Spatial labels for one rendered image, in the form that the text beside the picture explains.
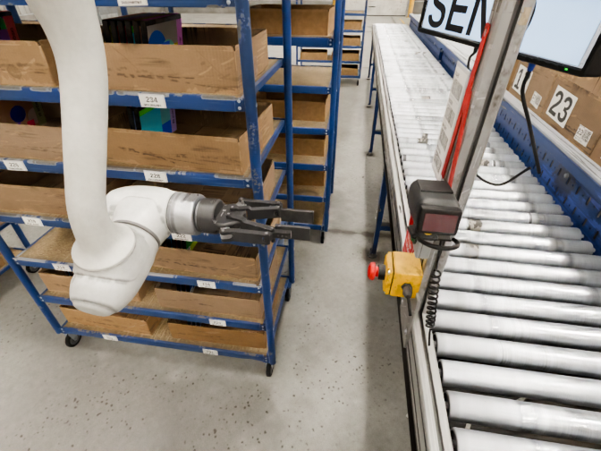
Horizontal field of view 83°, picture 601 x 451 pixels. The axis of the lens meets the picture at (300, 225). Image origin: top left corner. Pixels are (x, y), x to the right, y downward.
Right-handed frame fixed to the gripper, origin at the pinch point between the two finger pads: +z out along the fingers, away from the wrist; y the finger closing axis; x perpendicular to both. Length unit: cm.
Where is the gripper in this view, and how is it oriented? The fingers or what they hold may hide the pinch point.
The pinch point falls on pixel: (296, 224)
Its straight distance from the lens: 70.0
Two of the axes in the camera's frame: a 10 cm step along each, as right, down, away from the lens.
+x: 0.0, 8.0, 6.0
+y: 1.5, -5.9, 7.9
